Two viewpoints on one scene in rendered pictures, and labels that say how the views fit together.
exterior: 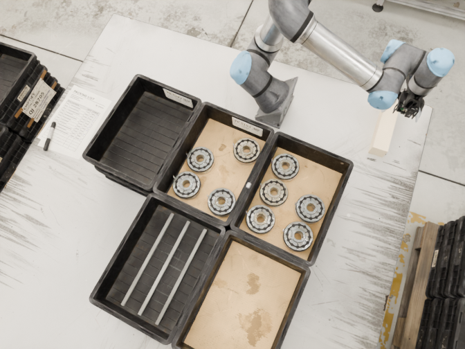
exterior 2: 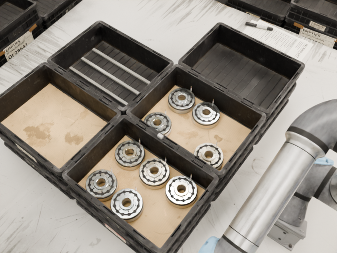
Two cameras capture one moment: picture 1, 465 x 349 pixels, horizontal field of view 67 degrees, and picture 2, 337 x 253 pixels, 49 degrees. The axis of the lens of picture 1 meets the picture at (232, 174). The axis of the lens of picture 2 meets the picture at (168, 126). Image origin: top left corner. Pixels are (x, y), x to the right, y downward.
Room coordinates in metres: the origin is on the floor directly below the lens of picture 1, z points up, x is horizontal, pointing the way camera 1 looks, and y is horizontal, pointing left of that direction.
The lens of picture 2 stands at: (0.44, -0.70, 1.96)
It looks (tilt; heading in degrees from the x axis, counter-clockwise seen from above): 56 degrees down; 94
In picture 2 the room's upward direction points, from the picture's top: 1 degrees clockwise
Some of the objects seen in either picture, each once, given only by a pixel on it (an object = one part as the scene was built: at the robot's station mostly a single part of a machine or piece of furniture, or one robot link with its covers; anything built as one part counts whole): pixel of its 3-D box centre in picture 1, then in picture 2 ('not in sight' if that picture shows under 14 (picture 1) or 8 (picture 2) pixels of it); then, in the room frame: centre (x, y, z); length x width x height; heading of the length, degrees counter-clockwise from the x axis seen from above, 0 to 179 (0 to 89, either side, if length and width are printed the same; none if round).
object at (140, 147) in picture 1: (147, 135); (238, 74); (0.65, 0.31, 0.87); 0.40 x 0.30 x 0.11; 147
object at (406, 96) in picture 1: (411, 98); not in sight; (0.59, -0.65, 1.00); 0.09 x 0.08 x 0.12; 152
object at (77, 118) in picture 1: (74, 120); (274, 42); (0.85, 0.68, 0.70); 0.33 x 0.23 x 0.01; 152
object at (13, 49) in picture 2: not in sight; (21, 48); (-0.54, 0.81, 0.41); 0.31 x 0.02 x 0.16; 62
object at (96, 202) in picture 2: (293, 194); (140, 177); (0.32, -0.20, 0.92); 0.40 x 0.30 x 0.02; 147
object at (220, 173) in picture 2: (215, 160); (195, 115); (0.48, 0.06, 0.92); 0.40 x 0.30 x 0.02; 147
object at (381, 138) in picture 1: (384, 127); not in sight; (0.62, -0.66, 0.73); 0.24 x 0.06 x 0.06; 152
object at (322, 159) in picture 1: (290, 199); (141, 184); (0.32, -0.20, 0.87); 0.40 x 0.30 x 0.11; 147
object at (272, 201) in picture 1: (273, 192); (154, 171); (0.36, -0.14, 0.86); 0.10 x 0.10 x 0.01
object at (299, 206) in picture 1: (310, 208); (126, 203); (0.28, -0.26, 0.86); 0.10 x 0.10 x 0.01
